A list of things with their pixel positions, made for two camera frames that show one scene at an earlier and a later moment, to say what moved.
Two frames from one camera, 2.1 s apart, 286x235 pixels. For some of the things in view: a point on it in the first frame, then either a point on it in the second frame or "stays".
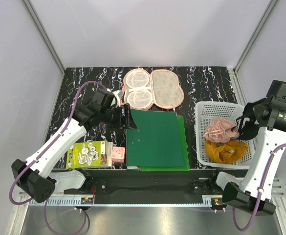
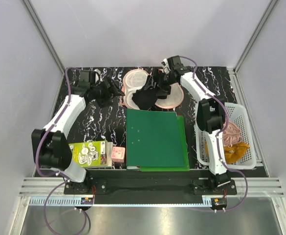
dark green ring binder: (156, 142) stays
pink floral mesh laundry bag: (143, 90) stays
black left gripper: (128, 118) → (109, 92)
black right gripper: (256, 109) → (165, 90)
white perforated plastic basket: (205, 113) stays
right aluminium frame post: (232, 72) stays
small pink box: (118, 154) stays
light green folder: (186, 168) stays
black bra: (247, 128) → (145, 99)
